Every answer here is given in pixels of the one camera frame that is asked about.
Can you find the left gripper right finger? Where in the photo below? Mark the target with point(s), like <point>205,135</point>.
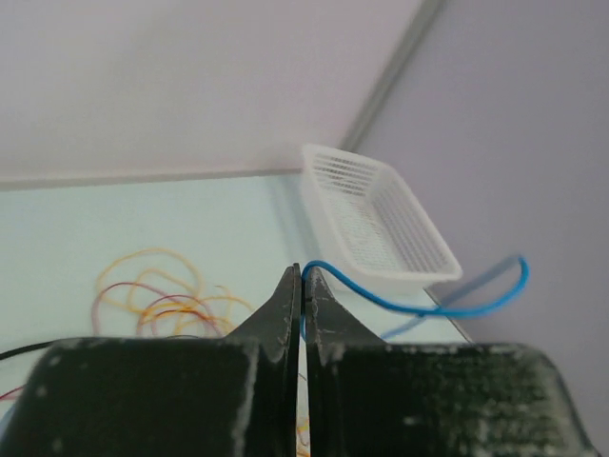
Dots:
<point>367,397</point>

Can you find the aluminium frame post right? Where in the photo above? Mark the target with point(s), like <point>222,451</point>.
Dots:
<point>419,26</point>

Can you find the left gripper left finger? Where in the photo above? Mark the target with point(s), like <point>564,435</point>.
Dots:
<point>229,396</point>

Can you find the right white mesh basket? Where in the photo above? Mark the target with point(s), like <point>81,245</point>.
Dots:
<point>369,224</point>

